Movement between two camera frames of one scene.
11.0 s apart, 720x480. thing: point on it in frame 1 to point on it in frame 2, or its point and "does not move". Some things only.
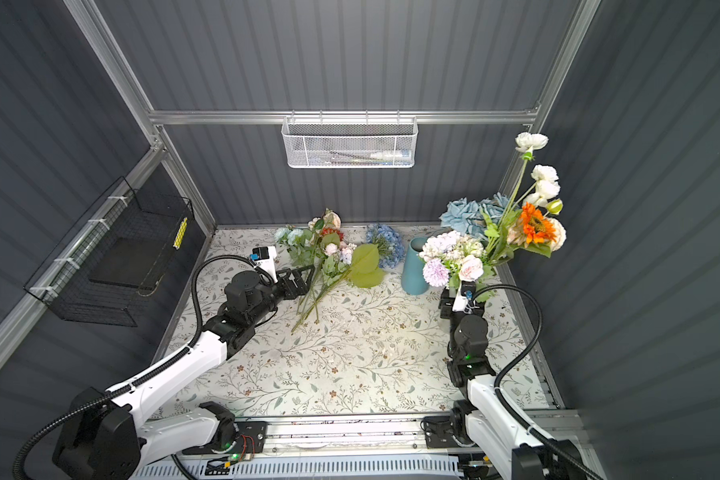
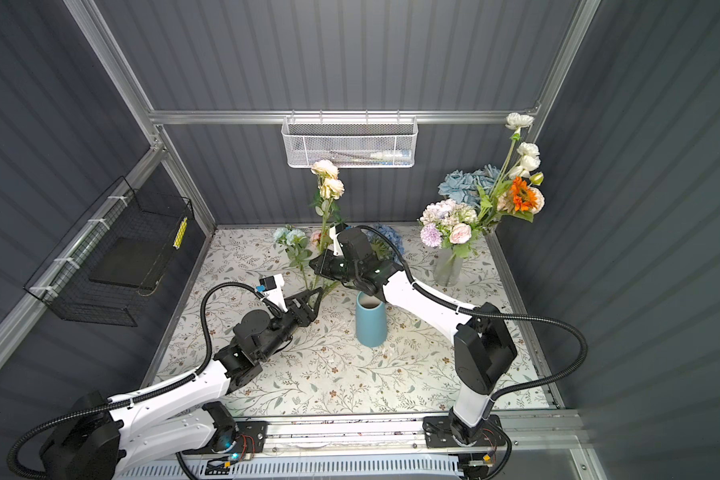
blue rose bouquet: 465,215 to 463,186
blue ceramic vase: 413,279 to 371,320
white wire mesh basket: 349,142 does not move
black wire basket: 118,255 does not move
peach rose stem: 517,238 to 505,201
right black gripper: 447,305 to 327,257
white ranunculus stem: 547,185 to 526,161
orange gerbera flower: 536,227 to 520,196
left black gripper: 300,288 to 306,313
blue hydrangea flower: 391,250 does not move
